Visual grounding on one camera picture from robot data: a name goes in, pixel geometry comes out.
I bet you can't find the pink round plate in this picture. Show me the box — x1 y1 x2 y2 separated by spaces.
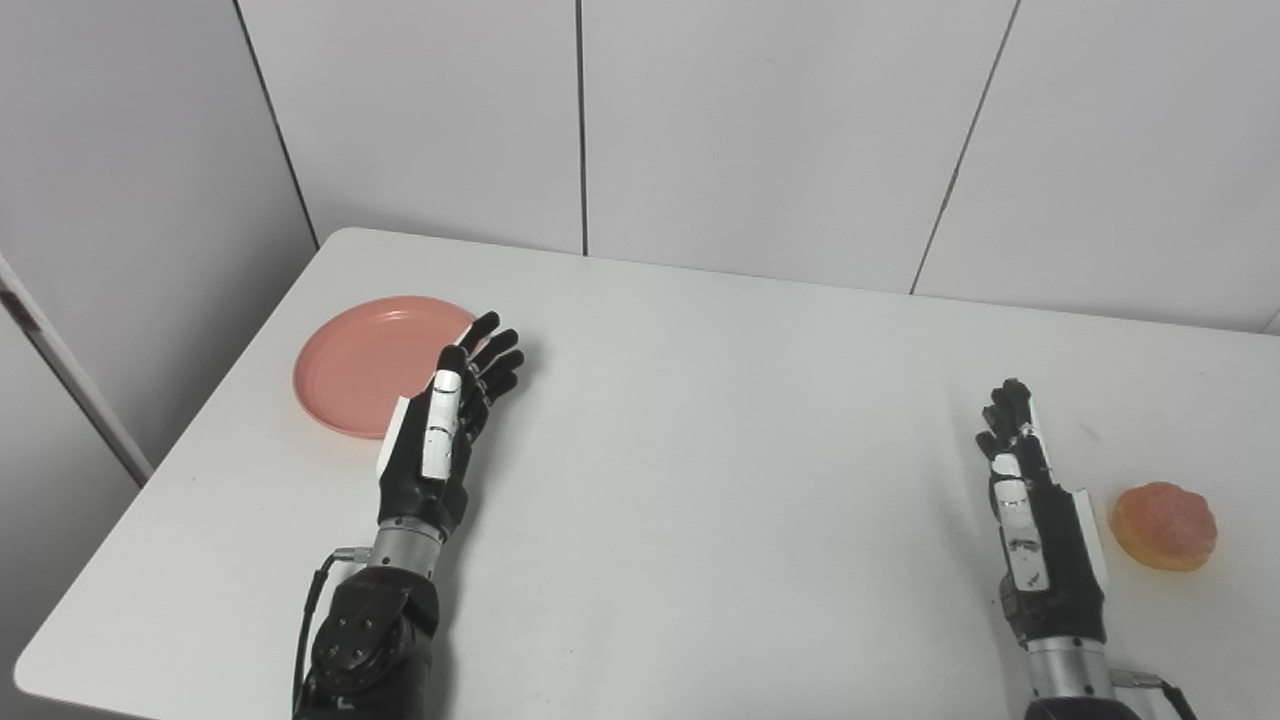
292 295 481 441

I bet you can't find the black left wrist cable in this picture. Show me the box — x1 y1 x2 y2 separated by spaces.
291 545 373 717

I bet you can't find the orange cream puff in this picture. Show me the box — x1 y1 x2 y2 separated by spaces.
1109 482 1219 573

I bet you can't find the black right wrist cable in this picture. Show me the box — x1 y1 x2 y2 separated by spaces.
1110 668 1201 720

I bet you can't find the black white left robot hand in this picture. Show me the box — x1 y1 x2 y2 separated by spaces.
375 311 526 542

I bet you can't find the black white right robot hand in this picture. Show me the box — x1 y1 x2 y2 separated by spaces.
977 378 1111 651

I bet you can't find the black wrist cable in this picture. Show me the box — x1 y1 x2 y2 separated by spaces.
1110 668 1201 720
291 545 373 717

